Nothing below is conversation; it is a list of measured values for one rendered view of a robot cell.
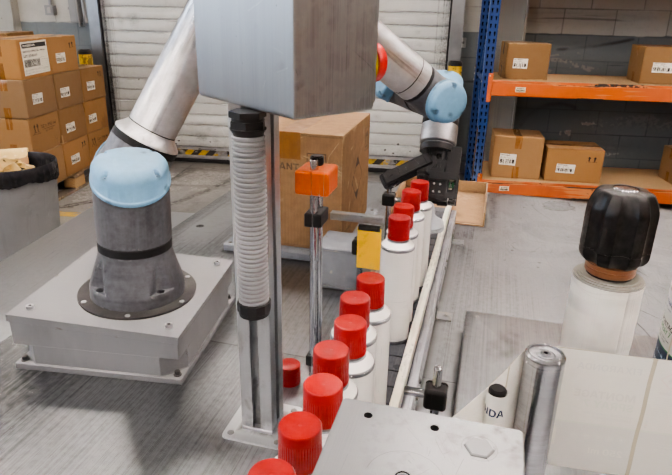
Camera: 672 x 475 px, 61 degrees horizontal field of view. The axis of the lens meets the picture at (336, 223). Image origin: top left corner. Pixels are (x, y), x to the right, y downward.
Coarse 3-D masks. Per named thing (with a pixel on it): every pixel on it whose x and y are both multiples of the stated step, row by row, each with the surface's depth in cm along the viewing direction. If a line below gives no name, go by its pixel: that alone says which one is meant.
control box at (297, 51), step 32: (224, 0) 52; (256, 0) 48; (288, 0) 45; (320, 0) 46; (352, 0) 48; (224, 32) 53; (256, 32) 49; (288, 32) 46; (320, 32) 47; (352, 32) 49; (224, 64) 54; (256, 64) 50; (288, 64) 47; (320, 64) 48; (352, 64) 50; (224, 96) 56; (256, 96) 51; (288, 96) 48; (320, 96) 49; (352, 96) 51
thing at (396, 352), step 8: (440, 208) 153; (440, 216) 147; (432, 240) 131; (432, 248) 127; (416, 304) 103; (400, 344) 90; (392, 352) 88; (400, 352) 88; (392, 360) 86; (400, 360) 86; (392, 368) 84; (392, 376) 83; (408, 376) 83; (392, 384) 81; (392, 392) 79
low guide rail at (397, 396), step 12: (444, 216) 136; (444, 228) 129; (432, 264) 111; (432, 276) 106; (420, 300) 97; (420, 312) 93; (420, 324) 91; (408, 348) 83; (408, 360) 80; (408, 372) 79; (396, 384) 75; (396, 396) 73
